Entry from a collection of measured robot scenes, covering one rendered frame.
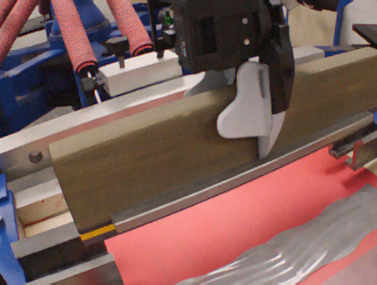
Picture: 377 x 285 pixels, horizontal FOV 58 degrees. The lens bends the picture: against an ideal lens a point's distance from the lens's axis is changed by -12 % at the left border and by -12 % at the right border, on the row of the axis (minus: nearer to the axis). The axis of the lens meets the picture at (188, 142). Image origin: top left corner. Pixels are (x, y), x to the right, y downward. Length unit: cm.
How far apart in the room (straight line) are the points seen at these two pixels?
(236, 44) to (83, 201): 16
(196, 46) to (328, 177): 32
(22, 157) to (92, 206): 27
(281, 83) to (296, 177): 25
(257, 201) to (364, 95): 19
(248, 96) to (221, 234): 20
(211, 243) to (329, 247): 13
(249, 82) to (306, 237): 21
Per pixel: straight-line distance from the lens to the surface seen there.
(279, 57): 28
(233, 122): 29
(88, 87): 60
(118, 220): 30
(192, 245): 44
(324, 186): 51
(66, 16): 84
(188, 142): 30
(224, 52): 27
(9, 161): 55
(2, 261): 43
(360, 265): 42
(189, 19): 25
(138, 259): 43
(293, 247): 42
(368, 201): 49
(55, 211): 52
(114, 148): 28
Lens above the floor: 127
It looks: 31 degrees down
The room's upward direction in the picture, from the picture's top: 8 degrees counter-clockwise
